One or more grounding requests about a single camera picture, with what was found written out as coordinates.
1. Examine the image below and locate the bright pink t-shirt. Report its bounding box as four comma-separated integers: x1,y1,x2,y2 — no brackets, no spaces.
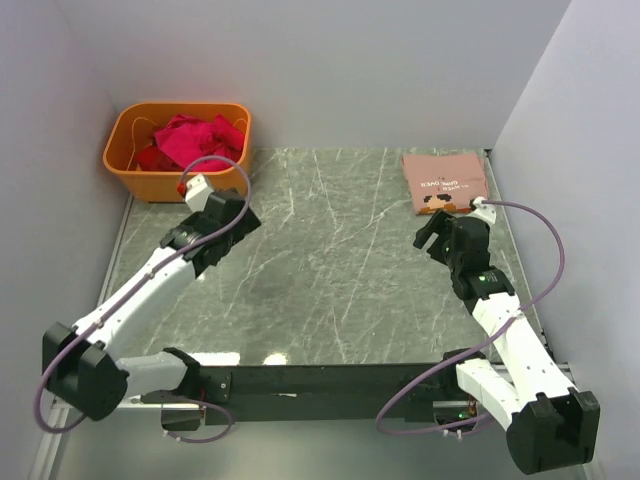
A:
154,114,245,169

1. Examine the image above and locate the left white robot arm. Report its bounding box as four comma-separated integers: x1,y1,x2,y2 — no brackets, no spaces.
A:
42,189,261,421

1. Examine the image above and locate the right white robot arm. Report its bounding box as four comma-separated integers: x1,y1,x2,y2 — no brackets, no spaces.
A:
414,206,600,474

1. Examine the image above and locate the folded pink printed t-shirt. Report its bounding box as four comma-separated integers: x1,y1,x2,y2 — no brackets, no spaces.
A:
401,153,489,215

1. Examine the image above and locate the dark red t-shirt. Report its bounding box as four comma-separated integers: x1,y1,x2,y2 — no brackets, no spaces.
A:
134,145,182,172

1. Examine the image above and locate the orange plastic basket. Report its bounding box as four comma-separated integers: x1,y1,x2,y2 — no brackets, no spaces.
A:
103,102,253,203

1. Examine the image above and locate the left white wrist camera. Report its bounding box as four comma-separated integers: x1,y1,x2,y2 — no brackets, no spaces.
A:
177,174,214,212

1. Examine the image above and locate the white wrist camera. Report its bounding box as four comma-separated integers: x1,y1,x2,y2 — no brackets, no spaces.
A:
467,197,497,226
177,174,214,212

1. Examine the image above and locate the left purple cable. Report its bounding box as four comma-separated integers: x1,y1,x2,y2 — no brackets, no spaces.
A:
33,155,251,445

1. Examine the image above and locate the purple cable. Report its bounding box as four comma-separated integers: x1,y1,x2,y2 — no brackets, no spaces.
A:
375,198,568,437
33,155,251,445

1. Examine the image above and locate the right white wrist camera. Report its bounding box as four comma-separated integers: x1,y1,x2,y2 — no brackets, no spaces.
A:
467,197,497,226

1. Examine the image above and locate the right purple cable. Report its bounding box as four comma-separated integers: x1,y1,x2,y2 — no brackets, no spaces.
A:
375,198,568,437

